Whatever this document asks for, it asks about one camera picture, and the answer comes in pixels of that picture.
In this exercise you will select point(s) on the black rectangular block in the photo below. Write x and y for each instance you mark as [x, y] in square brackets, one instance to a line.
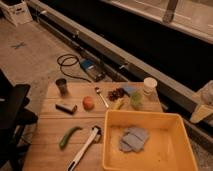
[66, 109]

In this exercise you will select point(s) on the green cucumber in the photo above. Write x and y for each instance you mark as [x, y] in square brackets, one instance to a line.
[67, 135]

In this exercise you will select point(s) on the white cardboard box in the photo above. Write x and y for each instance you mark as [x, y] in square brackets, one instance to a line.
[17, 14]

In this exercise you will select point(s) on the metal cup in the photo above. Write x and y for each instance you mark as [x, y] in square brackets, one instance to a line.
[61, 84]

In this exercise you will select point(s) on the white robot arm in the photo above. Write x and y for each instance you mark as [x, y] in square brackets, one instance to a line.
[205, 106]

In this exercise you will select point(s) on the blue power device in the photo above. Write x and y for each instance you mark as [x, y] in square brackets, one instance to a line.
[92, 70]

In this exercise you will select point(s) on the wooden board table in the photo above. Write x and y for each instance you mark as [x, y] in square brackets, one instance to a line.
[45, 153]

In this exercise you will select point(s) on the white paper cup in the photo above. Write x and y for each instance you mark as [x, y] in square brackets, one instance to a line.
[150, 85]

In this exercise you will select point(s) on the green plastic cup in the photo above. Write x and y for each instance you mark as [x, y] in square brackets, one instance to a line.
[135, 100]

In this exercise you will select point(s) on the yellow banana toy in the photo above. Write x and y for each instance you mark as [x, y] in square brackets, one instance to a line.
[118, 103]

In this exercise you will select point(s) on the yellow plastic bin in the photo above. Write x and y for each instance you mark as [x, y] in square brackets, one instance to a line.
[167, 149]

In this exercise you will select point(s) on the white handled peeler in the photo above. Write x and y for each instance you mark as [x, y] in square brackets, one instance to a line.
[94, 137]

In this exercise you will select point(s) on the blue small object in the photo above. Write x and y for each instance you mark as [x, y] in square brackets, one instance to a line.
[129, 90]

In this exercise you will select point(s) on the blue grey towel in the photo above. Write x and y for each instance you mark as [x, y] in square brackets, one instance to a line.
[133, 139]

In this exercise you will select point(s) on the black chair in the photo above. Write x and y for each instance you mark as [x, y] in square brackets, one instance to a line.
[14, 117]

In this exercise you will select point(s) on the dark grapes bunch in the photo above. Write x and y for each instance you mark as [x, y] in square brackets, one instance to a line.
[115, 94]

